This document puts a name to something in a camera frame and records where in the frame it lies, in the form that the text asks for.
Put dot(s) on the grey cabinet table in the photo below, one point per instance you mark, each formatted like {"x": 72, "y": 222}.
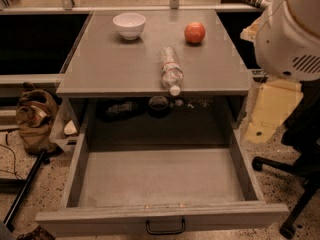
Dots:
{"x": 106, "y": 65}

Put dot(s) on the dark cup under table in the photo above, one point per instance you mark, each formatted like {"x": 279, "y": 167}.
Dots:
{"x": 158, "y": 106}

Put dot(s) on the clear plastic bin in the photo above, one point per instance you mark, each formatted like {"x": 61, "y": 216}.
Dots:
{"x": 66, "y": 126}

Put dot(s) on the clear plastic water bottle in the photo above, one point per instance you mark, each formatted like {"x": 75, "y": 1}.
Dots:
{"x": 171, "y": 73}

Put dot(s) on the red apple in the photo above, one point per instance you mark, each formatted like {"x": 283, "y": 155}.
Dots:
{"x": 194, "y": 32}

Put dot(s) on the black drawer handle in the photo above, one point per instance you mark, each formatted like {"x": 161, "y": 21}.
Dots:
{"x": 161, "y": 228}

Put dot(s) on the brown bag on floor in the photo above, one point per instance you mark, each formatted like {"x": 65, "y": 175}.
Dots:
{"x": 35, "y": 116}

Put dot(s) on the grey open top drawer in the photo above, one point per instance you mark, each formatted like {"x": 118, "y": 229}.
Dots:
{"x": 188, "y": 165}

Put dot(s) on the white ceramic bowl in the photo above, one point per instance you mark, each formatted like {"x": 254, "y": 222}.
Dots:
{"x": 129, "y": 25}

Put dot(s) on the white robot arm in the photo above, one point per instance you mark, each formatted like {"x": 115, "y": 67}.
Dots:
{"x": 300, "y": 4}

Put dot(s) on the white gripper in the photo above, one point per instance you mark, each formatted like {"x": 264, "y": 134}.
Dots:
{"x": 283, "y": 44}

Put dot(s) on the black object under table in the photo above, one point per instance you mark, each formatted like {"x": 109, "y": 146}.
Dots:
{"x": 119, "y": 110}

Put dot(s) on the black pole on floor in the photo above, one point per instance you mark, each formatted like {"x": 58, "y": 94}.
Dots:
{"x": 23, "y": 191}

